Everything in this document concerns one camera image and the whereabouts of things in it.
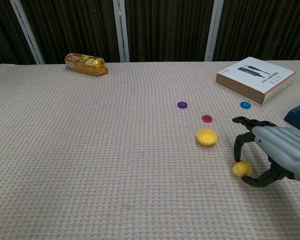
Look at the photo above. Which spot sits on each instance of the yellow plastic bowl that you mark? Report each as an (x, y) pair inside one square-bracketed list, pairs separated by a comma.
[(207, 137)]

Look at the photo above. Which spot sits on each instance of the white product box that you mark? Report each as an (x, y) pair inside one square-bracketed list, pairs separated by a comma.
[(255, 75)]

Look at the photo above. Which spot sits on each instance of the grey black right robot hand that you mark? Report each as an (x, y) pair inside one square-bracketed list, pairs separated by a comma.
[(282, 147)]

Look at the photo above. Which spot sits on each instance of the dark blue box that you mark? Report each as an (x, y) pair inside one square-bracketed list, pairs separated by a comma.
[(298, 116)]

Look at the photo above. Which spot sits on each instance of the white screen frame post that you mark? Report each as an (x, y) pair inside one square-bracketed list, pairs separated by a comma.
[(213, 32), (121, 32), (27, 32)]

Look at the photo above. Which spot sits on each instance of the purple plastic disc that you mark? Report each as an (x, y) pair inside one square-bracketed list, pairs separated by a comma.
[(182, 105)]

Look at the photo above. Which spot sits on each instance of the gold foil snack package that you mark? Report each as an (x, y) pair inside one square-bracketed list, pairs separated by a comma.
[(86, 65)]

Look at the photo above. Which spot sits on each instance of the yellow plastic ball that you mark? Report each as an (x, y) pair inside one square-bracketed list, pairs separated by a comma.
[(242, 169)]

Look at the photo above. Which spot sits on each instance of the pink plastic disc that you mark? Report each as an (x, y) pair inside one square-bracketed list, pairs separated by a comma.
[(207, 118)]

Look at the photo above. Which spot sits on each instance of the light blue plastic disc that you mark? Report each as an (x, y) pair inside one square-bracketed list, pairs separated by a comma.
[(245, 105)]

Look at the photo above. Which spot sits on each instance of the beige waffle tablecloth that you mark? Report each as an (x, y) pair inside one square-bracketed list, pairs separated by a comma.
[(90, 150)]

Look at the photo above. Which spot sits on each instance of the dark brown curtain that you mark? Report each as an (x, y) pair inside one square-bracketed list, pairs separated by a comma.
[(165, 27)]

